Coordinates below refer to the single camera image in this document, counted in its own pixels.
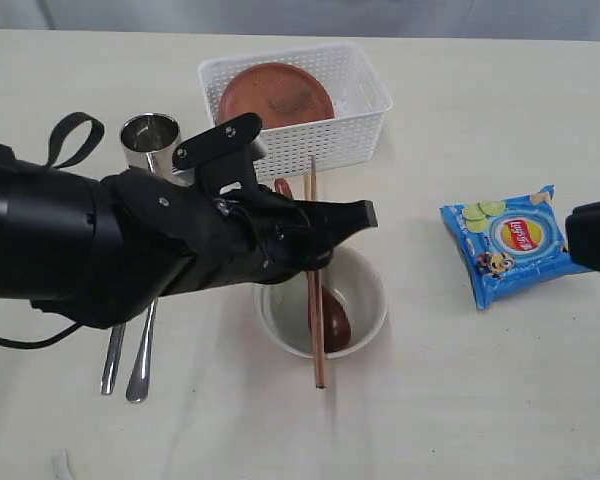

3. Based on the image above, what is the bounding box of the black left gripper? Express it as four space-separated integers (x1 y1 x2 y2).
99 169 378 320

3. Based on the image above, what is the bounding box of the white bowl dark inside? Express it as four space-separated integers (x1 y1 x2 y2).
254 247 387 359

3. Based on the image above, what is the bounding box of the blue chips bag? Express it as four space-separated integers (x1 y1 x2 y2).
440 185 589 310

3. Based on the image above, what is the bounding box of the brown wooden spoon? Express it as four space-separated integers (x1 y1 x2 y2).
285 204 352 353

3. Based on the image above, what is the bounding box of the wooden chopstick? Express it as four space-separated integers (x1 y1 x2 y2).
303 173 322 389
309 157 326 389

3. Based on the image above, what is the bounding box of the shiny metal cup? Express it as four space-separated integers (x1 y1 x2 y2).
119 113 194 186

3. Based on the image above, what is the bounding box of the silver metal fork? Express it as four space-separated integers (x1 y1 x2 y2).
125 299 158 403

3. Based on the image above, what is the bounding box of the silver table knife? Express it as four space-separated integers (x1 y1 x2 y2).
100 324 126 396

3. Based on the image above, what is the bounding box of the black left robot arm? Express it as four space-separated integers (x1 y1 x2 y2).
0 145 377 329

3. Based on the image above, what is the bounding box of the brown wooden plate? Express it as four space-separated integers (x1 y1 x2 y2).
217 62 335 129

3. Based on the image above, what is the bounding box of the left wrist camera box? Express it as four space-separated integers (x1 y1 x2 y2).
172 113 266 197

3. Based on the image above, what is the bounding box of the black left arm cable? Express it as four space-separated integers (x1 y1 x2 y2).
43 111 106 170

